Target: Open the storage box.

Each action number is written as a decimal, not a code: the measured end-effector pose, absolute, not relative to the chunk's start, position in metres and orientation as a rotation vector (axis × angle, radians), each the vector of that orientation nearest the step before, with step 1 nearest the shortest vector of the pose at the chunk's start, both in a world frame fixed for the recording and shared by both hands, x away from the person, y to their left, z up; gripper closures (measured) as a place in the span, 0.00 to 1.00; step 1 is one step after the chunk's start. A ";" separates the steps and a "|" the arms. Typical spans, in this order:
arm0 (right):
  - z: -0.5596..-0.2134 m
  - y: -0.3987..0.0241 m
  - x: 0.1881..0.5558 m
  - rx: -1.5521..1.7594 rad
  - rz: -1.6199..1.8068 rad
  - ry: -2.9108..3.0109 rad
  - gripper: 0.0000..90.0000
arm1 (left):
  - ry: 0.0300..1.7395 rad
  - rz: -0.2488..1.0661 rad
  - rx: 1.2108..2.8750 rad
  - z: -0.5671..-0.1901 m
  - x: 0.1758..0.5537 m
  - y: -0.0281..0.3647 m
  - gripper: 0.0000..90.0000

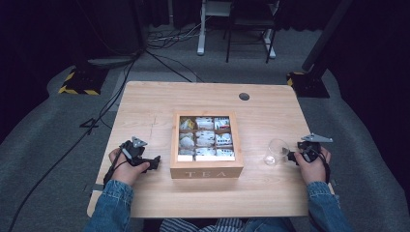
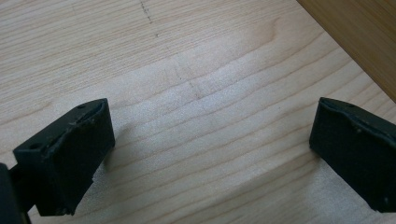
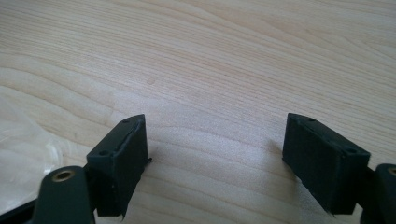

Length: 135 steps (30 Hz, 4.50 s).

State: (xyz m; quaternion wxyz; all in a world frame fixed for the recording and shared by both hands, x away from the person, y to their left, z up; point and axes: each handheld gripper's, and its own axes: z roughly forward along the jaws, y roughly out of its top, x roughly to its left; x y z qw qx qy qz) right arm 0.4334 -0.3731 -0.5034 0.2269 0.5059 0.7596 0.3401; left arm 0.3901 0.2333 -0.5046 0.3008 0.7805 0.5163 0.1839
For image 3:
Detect clear plastic bag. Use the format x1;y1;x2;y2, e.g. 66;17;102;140
0;101;64;216

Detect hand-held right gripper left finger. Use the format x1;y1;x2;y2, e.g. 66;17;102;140
86;113;153;219

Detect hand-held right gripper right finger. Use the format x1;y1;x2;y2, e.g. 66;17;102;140
281;112;372;216

